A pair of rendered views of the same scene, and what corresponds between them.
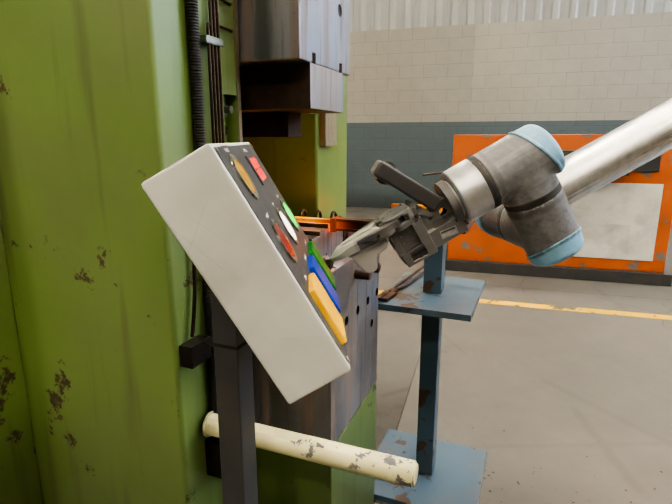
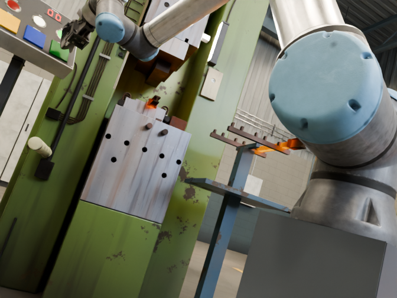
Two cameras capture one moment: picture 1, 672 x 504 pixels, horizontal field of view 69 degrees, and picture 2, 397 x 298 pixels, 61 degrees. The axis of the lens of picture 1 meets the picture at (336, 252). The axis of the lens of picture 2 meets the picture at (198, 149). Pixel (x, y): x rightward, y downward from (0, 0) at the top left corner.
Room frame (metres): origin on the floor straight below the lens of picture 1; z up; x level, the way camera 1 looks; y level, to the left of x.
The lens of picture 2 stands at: (0.47, -1.39, 0.55)
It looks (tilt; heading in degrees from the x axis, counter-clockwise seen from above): 11 degrees up; 51
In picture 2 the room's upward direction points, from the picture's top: 18 degrees clockwise
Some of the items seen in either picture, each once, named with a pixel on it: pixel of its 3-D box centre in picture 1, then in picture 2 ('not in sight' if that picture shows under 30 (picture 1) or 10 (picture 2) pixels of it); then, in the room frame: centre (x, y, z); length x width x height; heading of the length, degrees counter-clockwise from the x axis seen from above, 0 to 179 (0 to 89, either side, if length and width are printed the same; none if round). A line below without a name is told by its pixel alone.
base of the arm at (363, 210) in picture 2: not in sight; (345, 209); (1.09, -1.09, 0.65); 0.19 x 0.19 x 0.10
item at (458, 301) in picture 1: (433, 293); (233, 194); (1.59, -0.33, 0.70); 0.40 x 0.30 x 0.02; 158
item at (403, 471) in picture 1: (304, 447); (41, 148); (0.85, 0.06, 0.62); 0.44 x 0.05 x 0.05; 68
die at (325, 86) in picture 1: (250, 92); (159, 57); (1.28, 0.21, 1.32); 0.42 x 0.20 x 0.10; 68
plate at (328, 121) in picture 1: (328, 117); (211, 84); (1.54, 0.02, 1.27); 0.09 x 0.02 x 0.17; 158
